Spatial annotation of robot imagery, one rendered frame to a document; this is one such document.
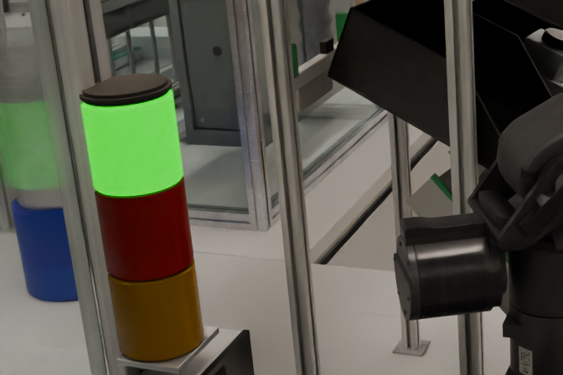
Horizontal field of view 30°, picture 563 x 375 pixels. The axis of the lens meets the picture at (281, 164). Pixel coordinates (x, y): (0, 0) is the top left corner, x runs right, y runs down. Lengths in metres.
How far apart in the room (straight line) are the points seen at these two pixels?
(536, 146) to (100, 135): 0.27
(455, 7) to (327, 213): 1.03
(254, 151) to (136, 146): 1.23
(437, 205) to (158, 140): 0.48
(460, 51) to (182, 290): 0.39
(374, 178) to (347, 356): 0.69
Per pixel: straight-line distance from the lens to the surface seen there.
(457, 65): 0.91
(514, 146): 0.69
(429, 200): 0.99
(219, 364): 0.64
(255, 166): 1.79
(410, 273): 0.68
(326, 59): 1.06
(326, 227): 1.82
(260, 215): 1.82
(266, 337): 1.48
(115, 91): 0.56
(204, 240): 1.82
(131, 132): 0.55
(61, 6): 0.57
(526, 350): 0.73
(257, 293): 1.60
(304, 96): 1.04
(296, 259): 1.02
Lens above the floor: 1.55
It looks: 18 degrees down
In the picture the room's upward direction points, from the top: 6 degrees counter-clockwise
